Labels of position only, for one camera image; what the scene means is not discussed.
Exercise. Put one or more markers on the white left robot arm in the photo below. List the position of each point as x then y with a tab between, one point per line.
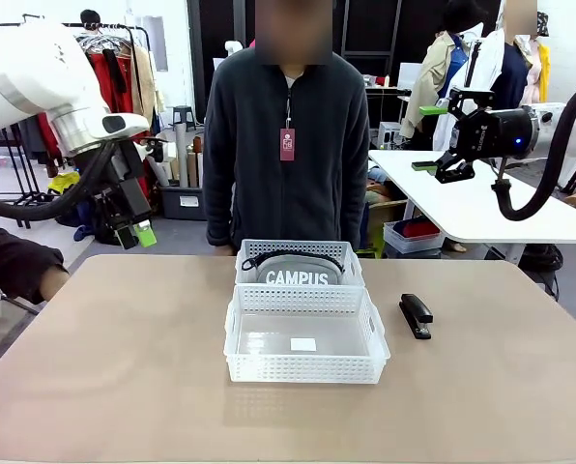
27	72

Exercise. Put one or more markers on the white perforated plastic basket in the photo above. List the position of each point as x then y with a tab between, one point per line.
302	367
353	270

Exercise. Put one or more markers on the black stapler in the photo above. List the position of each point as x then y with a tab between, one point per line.
416	314

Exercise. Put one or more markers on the person in white jacket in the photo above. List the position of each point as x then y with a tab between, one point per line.
510	63

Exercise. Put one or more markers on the white sticker label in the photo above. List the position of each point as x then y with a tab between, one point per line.
303	344

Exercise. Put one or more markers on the black bag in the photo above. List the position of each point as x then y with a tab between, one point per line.
541	261

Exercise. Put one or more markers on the gray storage bin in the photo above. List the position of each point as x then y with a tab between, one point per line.
181	203

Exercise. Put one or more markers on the person's right forearm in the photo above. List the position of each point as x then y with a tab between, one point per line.
218	217

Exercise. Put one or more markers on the gray CAMPUS pencil case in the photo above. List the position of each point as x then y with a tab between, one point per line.
293	270

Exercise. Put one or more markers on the black-haired person behind rack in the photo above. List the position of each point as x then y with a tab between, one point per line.
91	21

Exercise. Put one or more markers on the black stool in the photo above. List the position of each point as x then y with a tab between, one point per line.
182	116

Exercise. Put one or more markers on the tall white tube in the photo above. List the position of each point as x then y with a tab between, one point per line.
179	154

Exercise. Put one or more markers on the person in dark fleece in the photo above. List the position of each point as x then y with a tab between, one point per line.
288	193

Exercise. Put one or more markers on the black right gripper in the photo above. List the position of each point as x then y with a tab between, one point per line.
500	133

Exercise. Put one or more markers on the beige hanging garment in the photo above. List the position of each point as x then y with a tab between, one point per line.
148	82

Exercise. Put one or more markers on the white background table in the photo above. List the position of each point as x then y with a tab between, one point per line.
462	208

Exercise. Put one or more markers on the yellow crumpled garment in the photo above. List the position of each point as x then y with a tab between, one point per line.
66	181

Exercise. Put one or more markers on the seated person in black shorts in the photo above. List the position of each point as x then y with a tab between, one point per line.
12	261

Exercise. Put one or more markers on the clear box with red contents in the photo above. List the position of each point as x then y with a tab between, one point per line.
411	237

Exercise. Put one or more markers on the person in beige coat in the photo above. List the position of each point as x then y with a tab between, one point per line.
430	77

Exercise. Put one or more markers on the maroon name badge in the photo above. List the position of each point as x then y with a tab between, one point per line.
287	145

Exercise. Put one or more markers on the gray desktop device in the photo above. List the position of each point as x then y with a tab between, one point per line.
389	134

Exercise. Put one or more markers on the person's right hand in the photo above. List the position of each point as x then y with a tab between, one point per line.
223	251

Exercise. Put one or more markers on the red hanging garment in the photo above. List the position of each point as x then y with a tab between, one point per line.
114	92

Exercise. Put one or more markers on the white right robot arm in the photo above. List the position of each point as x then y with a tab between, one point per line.
551	125

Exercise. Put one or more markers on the yellow hanging garment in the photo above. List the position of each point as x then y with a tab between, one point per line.
545	72

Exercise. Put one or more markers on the brown cardboard tube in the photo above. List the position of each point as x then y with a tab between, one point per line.
192	169

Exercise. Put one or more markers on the white humanoid robot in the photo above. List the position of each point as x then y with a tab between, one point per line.
232	47

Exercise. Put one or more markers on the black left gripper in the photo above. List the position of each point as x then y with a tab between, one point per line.
128	193

